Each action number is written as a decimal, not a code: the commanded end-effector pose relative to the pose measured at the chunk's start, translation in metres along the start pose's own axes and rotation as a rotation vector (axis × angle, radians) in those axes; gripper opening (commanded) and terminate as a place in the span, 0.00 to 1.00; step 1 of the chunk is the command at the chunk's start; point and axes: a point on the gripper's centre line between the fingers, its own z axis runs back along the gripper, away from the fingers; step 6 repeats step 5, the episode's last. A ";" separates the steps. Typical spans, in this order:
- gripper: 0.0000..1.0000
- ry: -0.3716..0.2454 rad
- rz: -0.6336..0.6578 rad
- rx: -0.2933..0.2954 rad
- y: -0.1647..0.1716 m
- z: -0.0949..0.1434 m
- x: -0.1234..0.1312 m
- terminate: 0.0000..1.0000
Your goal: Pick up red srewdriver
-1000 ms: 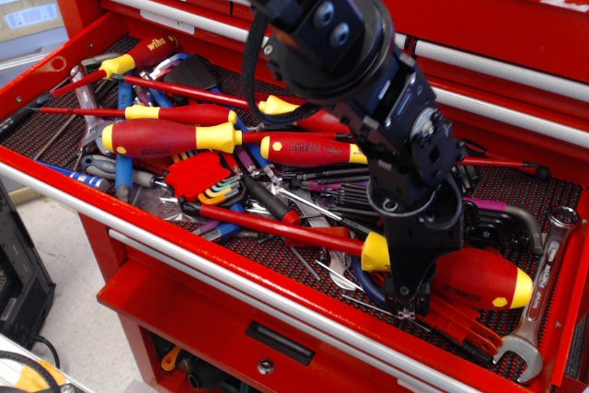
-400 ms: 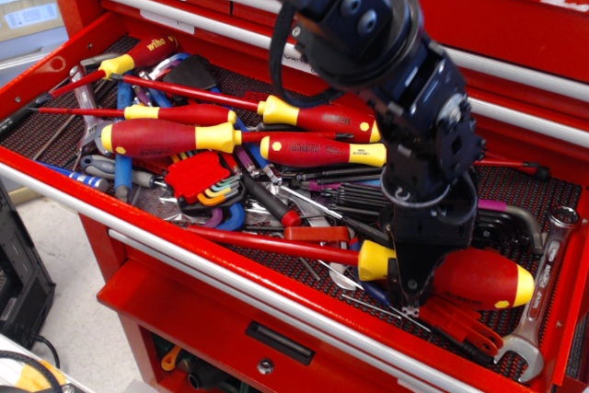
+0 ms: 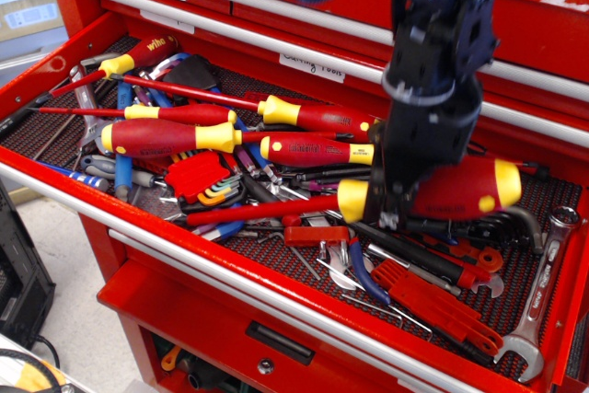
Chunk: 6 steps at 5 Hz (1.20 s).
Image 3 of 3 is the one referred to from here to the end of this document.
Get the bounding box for silver combination wrench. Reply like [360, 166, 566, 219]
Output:
[494, 205, 581, 384]

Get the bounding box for red tool chest cabinet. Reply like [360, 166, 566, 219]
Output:
[41, 0, 589, 393]

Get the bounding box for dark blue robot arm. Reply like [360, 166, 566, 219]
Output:
[299, 0, 497, 226]

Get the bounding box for slim red yellow screwdriver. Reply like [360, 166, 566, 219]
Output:
[36, 104, 237, 126]

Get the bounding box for large red yellow screwdriver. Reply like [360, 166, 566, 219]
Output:
[186, 156, 522, 225]

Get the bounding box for wiha red yellow screwdriver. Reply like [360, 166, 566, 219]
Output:
[39, 34, 179, 102]

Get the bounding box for blue holder hex key set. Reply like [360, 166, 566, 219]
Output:
[294, 139, 375, 183]

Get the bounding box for blue handled tool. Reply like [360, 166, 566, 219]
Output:
[114, 81, 133, 202]

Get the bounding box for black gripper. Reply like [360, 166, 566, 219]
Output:
[365, 79, 484, 231]

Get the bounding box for red yellow screwdriver right pointing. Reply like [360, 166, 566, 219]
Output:
[260, 133, 375, 168]

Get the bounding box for black torx key set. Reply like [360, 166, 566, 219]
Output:
[344, 178, 522, 242]

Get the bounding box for silver adjustable wrench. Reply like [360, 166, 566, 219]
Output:
[69, 64, 110, 154]

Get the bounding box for black box on floor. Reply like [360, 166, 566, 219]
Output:
[1, 189, 55, 349]

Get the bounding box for fat red yellow screwdriver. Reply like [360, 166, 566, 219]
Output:
[100, 117, 355, 159]

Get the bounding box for large black hex key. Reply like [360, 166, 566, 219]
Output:
[504, 206, 544, 256]

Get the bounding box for open red tool drawer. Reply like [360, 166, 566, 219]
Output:
[1, 7, 588, 392]

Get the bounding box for red yellow screwdriver upper middle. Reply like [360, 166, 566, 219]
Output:
[110, 74, 378, 143]

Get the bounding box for white cutting tools label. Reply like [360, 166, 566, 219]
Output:
[279, 53, 346, 84]

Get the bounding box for red folding key set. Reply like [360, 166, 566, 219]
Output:
[371, 260, 503, 356]

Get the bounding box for grey handled screwdriver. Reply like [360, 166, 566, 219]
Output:
[80, 155, 156, 188]

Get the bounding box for blue precision screwdriver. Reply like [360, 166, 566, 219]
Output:
[39, 161, 110, 191]

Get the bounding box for red holder coloured hex keys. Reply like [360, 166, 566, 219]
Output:
[164, 151, 241, 207]

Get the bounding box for blue handled pliers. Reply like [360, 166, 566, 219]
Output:
[348, 237, 391, 306]

